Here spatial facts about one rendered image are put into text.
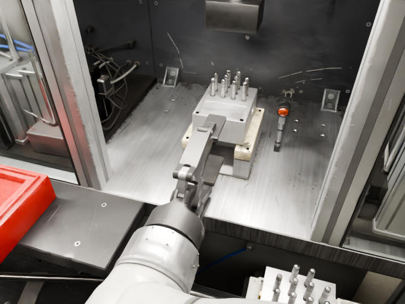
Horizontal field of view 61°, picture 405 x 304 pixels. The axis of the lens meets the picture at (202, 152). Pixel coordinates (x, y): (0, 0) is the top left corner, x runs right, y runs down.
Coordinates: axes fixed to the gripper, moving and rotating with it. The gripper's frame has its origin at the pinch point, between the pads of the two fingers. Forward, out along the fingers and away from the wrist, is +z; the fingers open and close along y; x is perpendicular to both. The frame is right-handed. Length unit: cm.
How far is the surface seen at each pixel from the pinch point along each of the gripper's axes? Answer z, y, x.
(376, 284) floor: 52, -100, -60
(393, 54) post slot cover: -6.7, 21.7, -20.1
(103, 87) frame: 10.5, 1.2, 26.1
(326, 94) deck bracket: 35.9, -6.6, -18.8
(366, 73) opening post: -6.7, 19.4, -18.2
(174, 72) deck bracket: 35.6, -6.7, 20.7
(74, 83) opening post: -6.5, 12.1, 19.0
